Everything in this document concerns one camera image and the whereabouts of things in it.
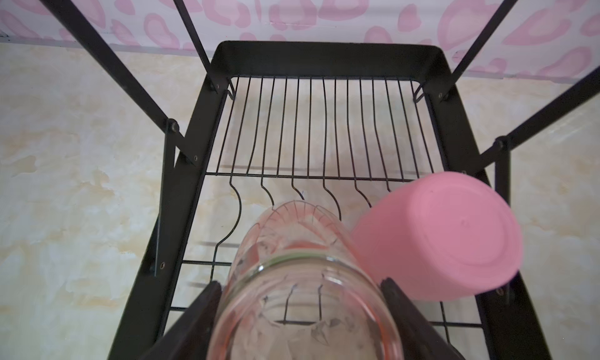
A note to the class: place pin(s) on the pink cup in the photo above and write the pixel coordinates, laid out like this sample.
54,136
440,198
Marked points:
443,237

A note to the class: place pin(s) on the orange translucent cup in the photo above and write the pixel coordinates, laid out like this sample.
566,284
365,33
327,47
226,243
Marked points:
296,290

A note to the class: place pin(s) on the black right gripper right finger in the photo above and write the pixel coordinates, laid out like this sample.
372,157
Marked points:
419,338

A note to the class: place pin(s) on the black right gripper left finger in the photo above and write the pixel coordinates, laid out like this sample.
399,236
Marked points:
189,337

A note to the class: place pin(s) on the black wire dish rack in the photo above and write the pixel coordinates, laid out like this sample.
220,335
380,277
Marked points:
277,114

